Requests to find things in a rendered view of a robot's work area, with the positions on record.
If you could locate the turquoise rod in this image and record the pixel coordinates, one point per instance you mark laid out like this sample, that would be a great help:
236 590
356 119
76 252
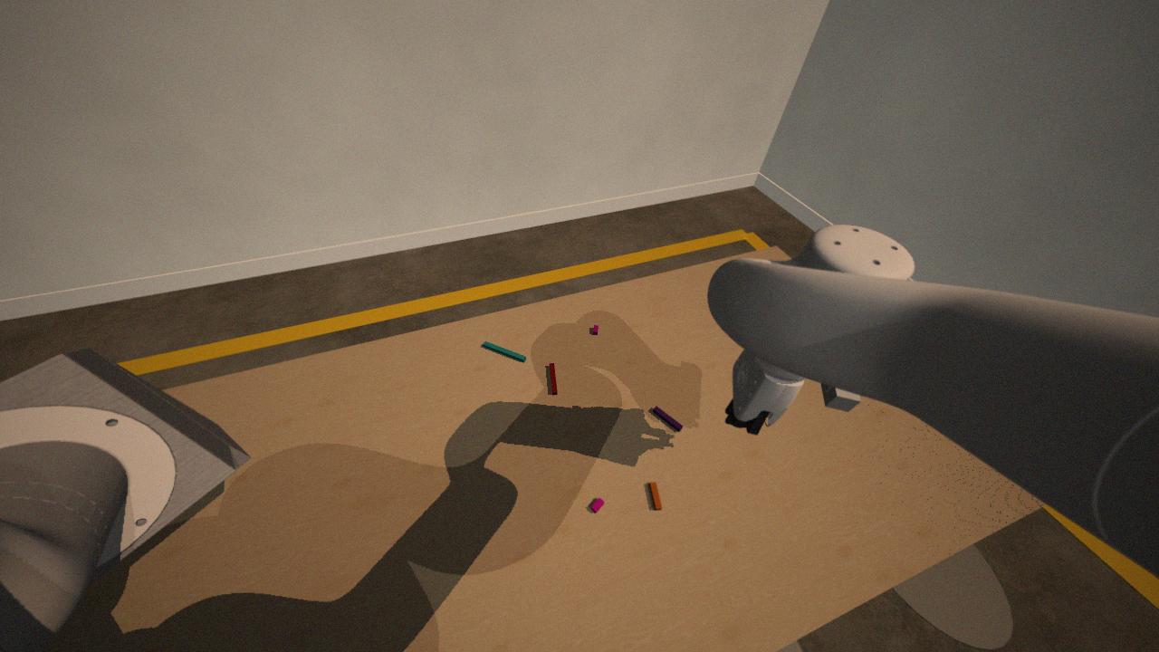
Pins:
504 351

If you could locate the purple rod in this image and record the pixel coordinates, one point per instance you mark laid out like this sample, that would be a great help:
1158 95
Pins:
670 421

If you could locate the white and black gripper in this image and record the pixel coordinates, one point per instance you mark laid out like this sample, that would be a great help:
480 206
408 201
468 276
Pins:
758 394

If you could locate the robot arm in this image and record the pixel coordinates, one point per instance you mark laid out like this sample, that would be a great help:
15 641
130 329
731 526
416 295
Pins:
1060 398

